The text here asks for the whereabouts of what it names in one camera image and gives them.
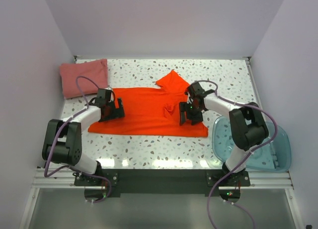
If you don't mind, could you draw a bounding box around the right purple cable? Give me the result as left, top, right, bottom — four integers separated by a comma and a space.
196, 79, 278, 229

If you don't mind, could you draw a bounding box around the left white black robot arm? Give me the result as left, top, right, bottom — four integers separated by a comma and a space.
42, 88, 125, 185

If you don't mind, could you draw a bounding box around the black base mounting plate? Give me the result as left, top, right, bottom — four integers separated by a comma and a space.
74, 168, 251, 197

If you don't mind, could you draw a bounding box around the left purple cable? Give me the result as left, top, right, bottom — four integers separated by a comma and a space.
43, 76, 112, 204

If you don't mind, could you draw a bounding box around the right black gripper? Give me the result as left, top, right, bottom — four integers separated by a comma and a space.
179, 101, 203, 126

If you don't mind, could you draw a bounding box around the clear blue plastic bin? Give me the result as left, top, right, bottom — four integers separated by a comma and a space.
212, 117, 291, 173

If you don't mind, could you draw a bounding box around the purple cable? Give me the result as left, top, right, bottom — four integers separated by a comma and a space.
196, 79, 278, 229
43, 76, 112, 204

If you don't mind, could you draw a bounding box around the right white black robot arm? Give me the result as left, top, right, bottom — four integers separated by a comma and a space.
179, 81, 269, 186

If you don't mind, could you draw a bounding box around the orange t shirt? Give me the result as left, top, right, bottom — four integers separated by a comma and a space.
88, 71, 208, 138

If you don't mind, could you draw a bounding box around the folded pink t shirt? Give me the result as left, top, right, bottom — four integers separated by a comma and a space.
59, 59, 108, 99

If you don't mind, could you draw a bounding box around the aluminium frame rail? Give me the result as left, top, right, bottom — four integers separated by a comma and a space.
19, 55, 306, 229

